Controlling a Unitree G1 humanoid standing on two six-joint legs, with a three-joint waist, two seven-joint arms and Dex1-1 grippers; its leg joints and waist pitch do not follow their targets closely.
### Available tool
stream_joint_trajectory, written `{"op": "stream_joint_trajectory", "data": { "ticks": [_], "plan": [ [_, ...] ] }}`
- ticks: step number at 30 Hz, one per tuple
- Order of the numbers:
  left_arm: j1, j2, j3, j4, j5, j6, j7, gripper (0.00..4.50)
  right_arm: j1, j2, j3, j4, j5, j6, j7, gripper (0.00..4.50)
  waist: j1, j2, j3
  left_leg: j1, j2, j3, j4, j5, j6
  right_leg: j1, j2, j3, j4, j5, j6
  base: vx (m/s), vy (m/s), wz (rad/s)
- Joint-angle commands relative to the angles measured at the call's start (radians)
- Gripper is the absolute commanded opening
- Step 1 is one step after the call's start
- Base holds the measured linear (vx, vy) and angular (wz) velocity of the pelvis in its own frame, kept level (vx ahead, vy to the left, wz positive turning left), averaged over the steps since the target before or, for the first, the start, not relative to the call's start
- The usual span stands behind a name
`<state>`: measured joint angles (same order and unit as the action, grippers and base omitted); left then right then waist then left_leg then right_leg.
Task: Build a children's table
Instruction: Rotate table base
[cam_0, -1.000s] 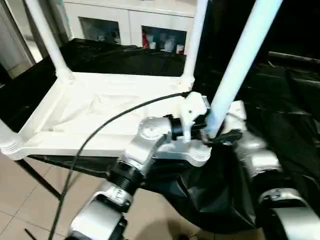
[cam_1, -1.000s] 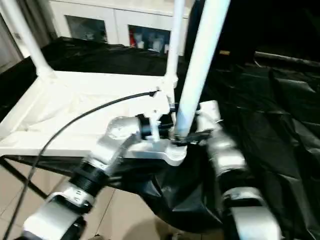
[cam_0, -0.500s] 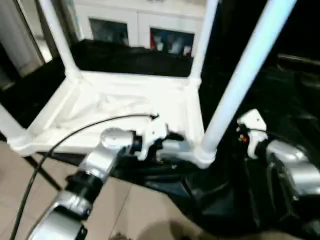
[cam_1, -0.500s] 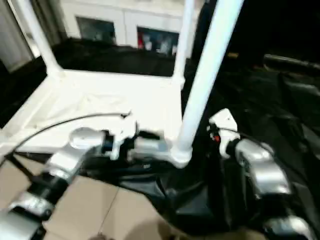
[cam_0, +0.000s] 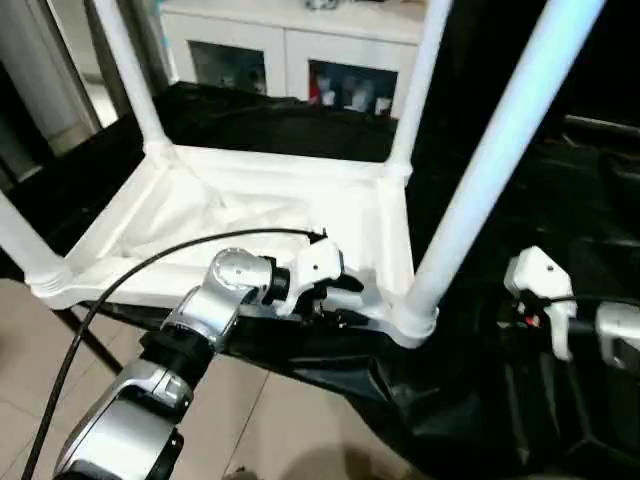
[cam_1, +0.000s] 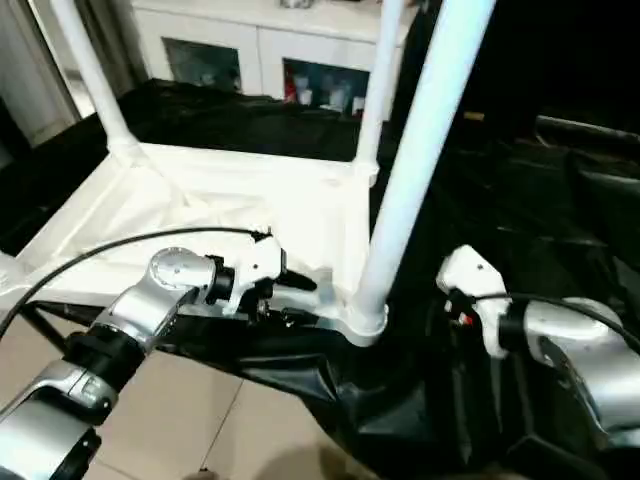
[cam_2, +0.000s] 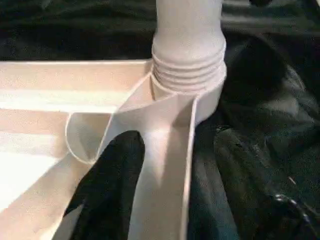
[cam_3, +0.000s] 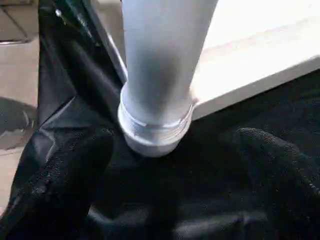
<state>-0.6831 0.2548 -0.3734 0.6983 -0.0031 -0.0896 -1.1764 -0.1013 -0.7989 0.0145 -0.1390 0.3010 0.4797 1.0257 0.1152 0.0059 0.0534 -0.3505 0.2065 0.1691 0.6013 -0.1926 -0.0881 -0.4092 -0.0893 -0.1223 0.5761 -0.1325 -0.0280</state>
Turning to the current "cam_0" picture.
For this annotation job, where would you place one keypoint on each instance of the black metal rail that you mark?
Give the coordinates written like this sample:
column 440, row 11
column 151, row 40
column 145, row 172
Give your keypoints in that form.
column 605, row 125

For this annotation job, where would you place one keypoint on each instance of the white glass-door cabinet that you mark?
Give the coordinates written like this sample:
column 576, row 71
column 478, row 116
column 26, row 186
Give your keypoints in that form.
column 270, row 35

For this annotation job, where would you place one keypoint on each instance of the grey curtain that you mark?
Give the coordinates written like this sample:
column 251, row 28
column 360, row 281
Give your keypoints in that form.
column 145, row 45

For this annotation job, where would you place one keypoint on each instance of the black metal stand frame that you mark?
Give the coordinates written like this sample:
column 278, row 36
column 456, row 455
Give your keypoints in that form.
column 90, row 340

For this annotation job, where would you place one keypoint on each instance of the blue white ceramic pot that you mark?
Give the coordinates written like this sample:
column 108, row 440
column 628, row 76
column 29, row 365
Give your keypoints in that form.
column 322, row 3

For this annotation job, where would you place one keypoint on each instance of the white table top frame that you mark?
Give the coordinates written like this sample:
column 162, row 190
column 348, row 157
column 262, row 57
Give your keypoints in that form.
column 200, row 220

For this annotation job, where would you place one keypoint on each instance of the black work mat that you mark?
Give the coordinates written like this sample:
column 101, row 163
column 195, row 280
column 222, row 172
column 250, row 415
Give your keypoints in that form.
column 540, row 420

